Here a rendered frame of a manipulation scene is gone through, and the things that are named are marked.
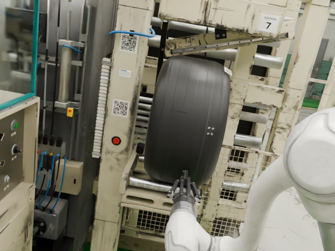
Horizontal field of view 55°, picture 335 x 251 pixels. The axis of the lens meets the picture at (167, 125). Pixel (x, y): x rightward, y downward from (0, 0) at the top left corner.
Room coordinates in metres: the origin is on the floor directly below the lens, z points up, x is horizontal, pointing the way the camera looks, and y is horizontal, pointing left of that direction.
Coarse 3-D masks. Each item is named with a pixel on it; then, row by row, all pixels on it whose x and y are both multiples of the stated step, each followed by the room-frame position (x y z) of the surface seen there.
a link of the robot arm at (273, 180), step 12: (276, 168) 0.70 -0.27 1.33; (264, 180) 0.71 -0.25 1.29; (276, 180) 0.69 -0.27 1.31; (288, 180) 0.68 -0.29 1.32; (252, 192) 0.74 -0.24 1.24; (264, 192) 0.71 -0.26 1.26; (276, 192) 0.70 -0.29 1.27; (252, 204) 0.74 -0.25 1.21; (264, 204) 0.72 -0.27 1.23; (252, 216) 0.74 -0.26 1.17; (264, 216) 0.74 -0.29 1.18; (252, 228) 0.75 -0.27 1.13; (264, 228) 0.77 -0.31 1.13; (216, 240) 0.85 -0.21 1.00; (228, 240) 0.84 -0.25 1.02; (240, 240) 0.80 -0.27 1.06; (252, 240) 0.77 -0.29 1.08
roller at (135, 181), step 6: (132, 180) 1.31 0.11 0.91; (138, 180) 1.32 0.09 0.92; (144, 180) 1.32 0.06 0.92; (150, 180) 1.33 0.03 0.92; (156, 180) 1.34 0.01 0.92; (138, 186) 1.31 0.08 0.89; (144, 186) 1.31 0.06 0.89; (150, 186) 1.31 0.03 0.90; (156, 186) 1.31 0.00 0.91; (162, 186) 1.31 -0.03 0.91; (168, 186) 1.31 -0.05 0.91; (174, 192) 1.31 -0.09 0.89; (198, 192) 1.31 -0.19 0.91
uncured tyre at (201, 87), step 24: (168, 72) 1.30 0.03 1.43; (192, 72) 1.31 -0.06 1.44; (216, 72) 1.33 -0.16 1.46; (168, 96) 1.22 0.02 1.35; (192, 96) 1.23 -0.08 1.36; (216, 96) 1.24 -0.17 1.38; (168, 120) 1.18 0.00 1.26; (192, 120) 1.18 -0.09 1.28; (216, 120) 1.19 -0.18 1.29; (168, 144) 1.17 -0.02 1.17; (192, 144) 1.17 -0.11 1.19; (216, 144) 1.19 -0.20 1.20; (144, 168) 1.33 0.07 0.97; (168, 168) 1.20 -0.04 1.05; (192, 168) 1.19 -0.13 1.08
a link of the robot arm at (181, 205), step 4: (176, 204) 0.94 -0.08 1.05; (180, 204) 0.94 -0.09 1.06; (184, 204) 0.94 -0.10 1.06; (188, 204) 0.94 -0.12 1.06; (172, 208) 0.94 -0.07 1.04; (176, 208) 0.92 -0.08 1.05; (180, 208) 0.91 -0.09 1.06; (184, 208) 0.91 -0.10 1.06; (188, 208) 0.92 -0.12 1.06; (192, 208) 0.93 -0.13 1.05; (172, 212) 0.91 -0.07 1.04; (192, 212) 0.91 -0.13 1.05; (196, 220) 0.91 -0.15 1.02
